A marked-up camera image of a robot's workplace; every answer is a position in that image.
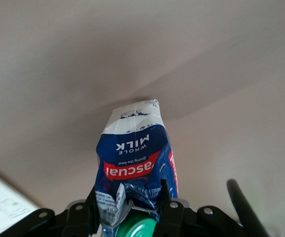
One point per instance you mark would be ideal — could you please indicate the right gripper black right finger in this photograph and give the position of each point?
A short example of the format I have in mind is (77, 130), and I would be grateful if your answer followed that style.
(170, 217)

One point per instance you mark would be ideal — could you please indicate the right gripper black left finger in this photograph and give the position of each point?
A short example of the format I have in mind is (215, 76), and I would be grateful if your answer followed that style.
(83, 219)

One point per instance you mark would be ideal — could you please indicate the blue white milk carton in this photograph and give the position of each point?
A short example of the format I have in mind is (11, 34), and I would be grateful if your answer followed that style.
(132, 153)

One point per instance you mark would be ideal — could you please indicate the cream tray with Rabbit print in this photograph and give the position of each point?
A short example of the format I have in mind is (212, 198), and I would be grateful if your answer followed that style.
(2, 205)

